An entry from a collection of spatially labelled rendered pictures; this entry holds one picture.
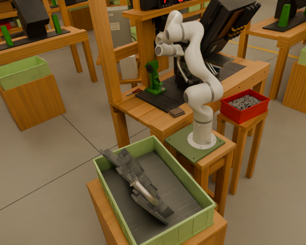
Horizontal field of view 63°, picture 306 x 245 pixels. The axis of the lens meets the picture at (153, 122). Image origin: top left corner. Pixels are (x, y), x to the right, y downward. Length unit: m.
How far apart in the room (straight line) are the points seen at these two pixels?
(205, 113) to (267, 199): 1.32
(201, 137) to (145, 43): 0.99
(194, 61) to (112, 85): 0.84
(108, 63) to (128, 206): 1.11
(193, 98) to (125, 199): 0.67
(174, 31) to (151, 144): 0.71
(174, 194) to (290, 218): 1.35
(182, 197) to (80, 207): 1.37
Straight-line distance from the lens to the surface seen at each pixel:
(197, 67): 1.47
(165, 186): 1.45
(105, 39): 1.95
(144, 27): 2.15
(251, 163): 2.56
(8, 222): 2.77
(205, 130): 1.57
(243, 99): 2.14
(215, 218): 1.41
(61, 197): 2.72
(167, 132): 1.77
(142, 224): 1.32
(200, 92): 1.41
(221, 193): 2.03
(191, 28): 1.55
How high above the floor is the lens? 1.97
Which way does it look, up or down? 36 degrees down
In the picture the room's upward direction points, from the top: 5 degrees counter-clockwise
